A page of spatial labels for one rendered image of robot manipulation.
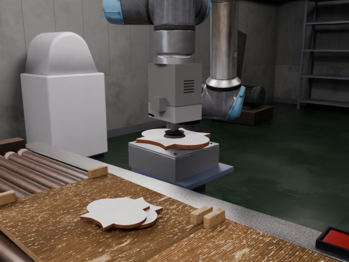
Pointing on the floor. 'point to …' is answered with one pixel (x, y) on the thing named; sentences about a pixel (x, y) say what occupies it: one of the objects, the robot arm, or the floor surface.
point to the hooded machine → (64, 95)
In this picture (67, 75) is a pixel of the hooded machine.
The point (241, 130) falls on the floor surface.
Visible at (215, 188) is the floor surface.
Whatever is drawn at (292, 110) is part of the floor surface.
